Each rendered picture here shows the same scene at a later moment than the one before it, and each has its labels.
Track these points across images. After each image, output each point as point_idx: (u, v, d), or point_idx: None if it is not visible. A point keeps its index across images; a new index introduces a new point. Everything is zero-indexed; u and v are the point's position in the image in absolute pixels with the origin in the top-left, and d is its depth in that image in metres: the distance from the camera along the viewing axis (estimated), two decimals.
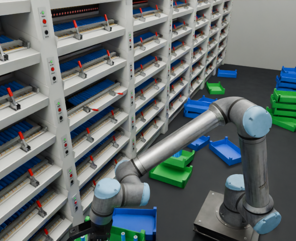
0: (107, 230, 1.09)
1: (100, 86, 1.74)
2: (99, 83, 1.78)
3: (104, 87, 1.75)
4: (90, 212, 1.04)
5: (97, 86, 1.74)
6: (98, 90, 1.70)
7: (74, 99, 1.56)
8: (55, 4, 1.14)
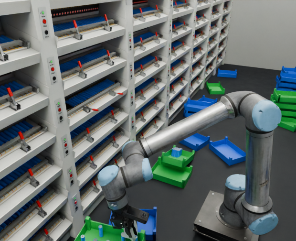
0: None
1: (100, 86, 1.74)
2: (99, 83, 1.78)
3: (104, 87, 1.75)
4: (126, 195, 1.12)
5: (97, 86, 1.74)
6: (98, 90, 1.70)
7: (74, 99, 1.56)
8: (55, 4, 1.14)
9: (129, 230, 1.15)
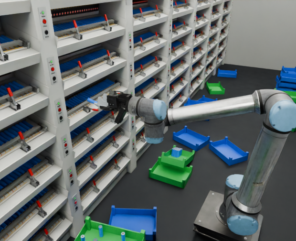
0: None
1: (100, 86, 1.74)
2: (99, 83, 1.78)
3: (104, 87, 1.75)
4: None
5: (97, 86, 1.74)
6: (98, 90, 1.70)
7: (74, 99, 1.56)
8: (55, 4, 1.14)
9: (107, 109, 1.32)
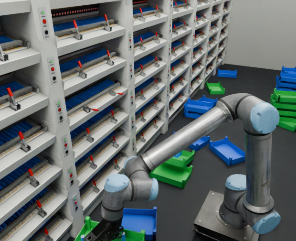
0: (119, 224, 1.12)
1: (100, 86, 1.74)
2: (99, 83, 1.78)
3: (104, 87, 1.75)
4: (104, 212, 1.04)
5: (97, 86, 1.74)
6: (98, 90, 1.70)
7: (74, 99, 1.56)
8: (55, 4, 1.14)
9: None
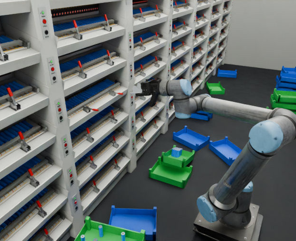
0: (153, 82, 1.57)
1: (100, 86, 1.74)
2: (99, 83, 1.78)
3: (104, 87, 1.75)
4: None
5: (97, 86, 1.74)
6: (98, 90, 1.70)
7: (74, 99, 1.56)
8: (55, 4, 1.14)
9: (142, 95, 1.59)
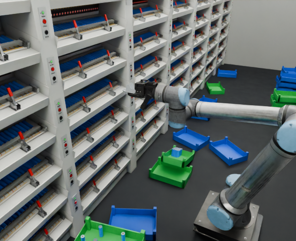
0: None
1: (98, 85, 1.74)
2: (97, 82, 1.78)
3: (102, 86, 1.75)
4: None
5: (95, 85, 1.75)
6: (96, 89, 1.71)
7: (72, 98, 1.57)
8: (55, 4, 1.14)
9: (134, 96, 1.45)
